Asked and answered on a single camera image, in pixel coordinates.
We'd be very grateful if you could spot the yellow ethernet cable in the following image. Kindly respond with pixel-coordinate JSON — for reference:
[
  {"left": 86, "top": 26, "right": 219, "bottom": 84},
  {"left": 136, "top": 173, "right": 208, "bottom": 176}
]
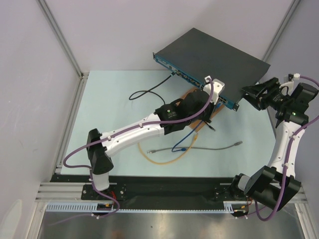
[{"left": 138, "top": 133, "right": 200, "bottom": 165}]

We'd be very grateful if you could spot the blue ethernet cable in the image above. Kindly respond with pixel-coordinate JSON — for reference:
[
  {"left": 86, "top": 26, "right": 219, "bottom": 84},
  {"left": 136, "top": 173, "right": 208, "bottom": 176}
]
[{"left": 170, "top": 103, "right": 221, "bottom": 152}]

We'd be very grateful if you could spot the grey ethernet cable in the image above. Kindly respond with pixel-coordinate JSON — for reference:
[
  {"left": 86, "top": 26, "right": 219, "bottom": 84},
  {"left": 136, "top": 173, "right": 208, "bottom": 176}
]
[{"left": 148, "top": 141, "right": 243, "bottom": 154}]

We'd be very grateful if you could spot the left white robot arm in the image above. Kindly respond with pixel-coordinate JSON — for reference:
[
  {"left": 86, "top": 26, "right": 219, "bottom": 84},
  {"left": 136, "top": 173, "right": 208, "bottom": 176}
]
[{"left": 87, "top": 90, "right": 219, "bottom": 199}]

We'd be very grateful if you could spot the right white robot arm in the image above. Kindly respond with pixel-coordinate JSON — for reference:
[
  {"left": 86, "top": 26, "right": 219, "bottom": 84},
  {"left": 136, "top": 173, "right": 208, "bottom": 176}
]
[{"left": 229, "top": 73, "right": 319, "bottom": 213}]

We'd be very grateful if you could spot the wooden board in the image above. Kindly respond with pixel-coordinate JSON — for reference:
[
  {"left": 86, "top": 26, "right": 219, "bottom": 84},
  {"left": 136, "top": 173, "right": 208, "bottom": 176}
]
[{"left": 183, "top": 87, "right": 225, "bottom": 132}]

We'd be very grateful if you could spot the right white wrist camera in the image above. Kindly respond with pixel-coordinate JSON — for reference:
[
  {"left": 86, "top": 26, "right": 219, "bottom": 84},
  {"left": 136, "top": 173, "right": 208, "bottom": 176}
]
[{"left": 279, "top": 73, "right": 301, "bottom": 92}]

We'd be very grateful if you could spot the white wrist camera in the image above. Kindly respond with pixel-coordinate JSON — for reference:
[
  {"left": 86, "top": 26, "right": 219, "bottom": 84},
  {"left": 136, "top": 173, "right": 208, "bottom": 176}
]
[
  {"left": 203, "top": 76, "right": 225, "bottom": 105},
  {"left": 279, "top": 73, "right": 301, "bottom": 92}
]

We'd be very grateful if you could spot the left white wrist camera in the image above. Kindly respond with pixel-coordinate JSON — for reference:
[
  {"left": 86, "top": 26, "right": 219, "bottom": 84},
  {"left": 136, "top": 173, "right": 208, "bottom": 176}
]
[{"left": 203, "top": 76, "right": 225, "bottom": 105}]

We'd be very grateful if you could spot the dark network switch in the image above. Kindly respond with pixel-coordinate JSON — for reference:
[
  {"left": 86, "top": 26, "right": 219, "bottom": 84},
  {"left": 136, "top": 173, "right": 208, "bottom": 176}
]
[{"left": 153, "top": 28, "right": 270, "bottom": 111}]

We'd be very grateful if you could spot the long black ethernet cable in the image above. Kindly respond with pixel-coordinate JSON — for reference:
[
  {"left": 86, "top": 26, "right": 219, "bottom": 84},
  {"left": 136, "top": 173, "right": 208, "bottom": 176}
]
[{"left": 129, "top": 72, "right": 175, "bottom": 105}]

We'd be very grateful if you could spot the white slotted cable duct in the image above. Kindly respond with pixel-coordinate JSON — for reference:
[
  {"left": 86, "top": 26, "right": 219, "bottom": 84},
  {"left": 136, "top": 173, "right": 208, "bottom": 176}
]
[{"left": 45, "top": 201, "right": 245, "bottom": 214}]

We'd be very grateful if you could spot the right aluminium frame post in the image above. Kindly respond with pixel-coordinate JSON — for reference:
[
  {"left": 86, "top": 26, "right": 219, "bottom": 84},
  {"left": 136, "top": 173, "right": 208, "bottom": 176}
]
[{"left": 262, "top": 0, "right": 302, "bottom": 62}]

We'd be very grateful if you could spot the aluminium frame post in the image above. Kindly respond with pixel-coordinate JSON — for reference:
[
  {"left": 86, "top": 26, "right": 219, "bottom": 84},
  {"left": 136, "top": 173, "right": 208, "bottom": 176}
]
[
  {"left": 36, "top": 0, "right": 89, "bottom": 174},
  {"left": 262, "top": 0, "right": 302, "bottom": 62}
]

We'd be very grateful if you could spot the left aluminium frame post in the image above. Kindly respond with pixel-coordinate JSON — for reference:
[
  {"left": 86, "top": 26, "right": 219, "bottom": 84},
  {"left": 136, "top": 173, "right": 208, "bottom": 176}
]
[{"left": 36, "top": 0, "right": 89, "bottom": 174}]

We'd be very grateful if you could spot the aluminium frame rail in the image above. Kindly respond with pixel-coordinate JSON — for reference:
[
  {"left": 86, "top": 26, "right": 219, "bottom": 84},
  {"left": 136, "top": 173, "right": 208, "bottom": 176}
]
[{"left": 35, "top": 182, "right": 319, "bottom": 239}]

